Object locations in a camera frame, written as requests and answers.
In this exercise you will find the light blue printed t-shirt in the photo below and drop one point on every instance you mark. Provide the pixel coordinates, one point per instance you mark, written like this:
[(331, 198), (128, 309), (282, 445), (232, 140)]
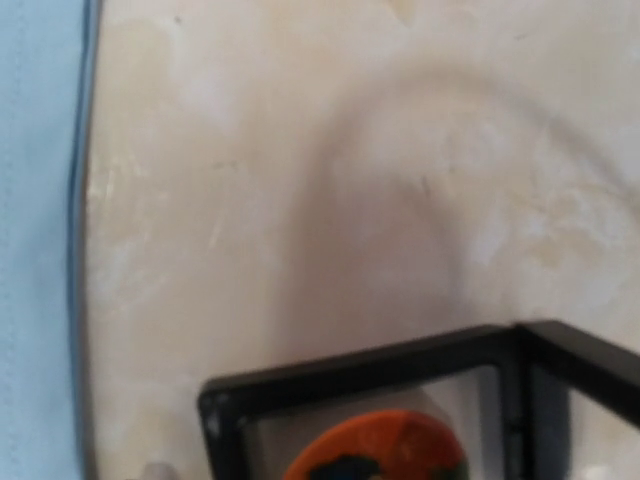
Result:
[(48, 51)]

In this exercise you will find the black open display case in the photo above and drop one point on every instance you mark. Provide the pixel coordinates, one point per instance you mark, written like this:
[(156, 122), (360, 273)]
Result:
[(537, 363)]

